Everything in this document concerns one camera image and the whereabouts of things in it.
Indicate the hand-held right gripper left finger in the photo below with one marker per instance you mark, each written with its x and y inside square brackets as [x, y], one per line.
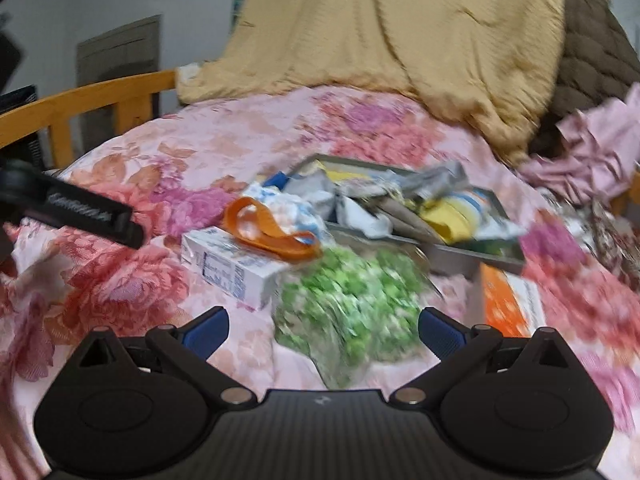
[207, 333]

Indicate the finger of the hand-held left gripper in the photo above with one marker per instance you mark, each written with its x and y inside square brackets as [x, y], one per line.
[90, 208]

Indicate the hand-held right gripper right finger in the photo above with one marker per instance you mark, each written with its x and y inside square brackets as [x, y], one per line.
[440, 333]

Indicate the grey tray with cartoon print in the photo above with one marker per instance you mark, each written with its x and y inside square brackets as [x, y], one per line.
[475, 258]

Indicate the green floral plastic bag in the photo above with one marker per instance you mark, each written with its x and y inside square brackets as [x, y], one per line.
[345, 305]

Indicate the grey sock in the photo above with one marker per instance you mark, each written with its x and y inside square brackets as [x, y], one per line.
[405, 220]

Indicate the white tissue cloth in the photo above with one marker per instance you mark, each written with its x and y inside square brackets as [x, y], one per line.
[360, 215]

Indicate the orange white box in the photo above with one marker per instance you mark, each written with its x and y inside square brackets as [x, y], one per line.
[500, 305]

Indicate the white carton box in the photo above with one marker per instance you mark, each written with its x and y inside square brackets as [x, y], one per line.
[225, 265]

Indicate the yellow cloth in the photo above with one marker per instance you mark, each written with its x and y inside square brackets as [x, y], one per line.
[450, 220]

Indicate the pink floral quilt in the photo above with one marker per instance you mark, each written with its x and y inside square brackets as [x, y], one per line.
[200, 140]

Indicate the white blue packet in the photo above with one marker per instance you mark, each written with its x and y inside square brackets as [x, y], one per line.
[492, 210]

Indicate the white blue plastic bag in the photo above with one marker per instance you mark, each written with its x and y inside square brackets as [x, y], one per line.
[295, 210]

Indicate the grey crumpled packet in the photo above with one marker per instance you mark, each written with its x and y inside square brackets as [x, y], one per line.
[440, 177]

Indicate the dark panelled door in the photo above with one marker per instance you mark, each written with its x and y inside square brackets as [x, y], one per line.
[120, 55]

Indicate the pink cloth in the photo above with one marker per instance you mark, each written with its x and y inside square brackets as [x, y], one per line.
[595, 155]

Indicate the yellow dotted blanket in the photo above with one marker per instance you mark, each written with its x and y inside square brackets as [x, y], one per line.
[375, 25]

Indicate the brown quilted blanket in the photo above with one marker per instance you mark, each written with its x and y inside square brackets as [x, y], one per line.
[590, 50]

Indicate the wooden bed rail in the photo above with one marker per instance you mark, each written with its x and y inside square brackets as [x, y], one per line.
[625, 200]
[100, 91]

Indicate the teal wall poster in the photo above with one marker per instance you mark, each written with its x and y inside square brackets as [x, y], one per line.
[240, 0]

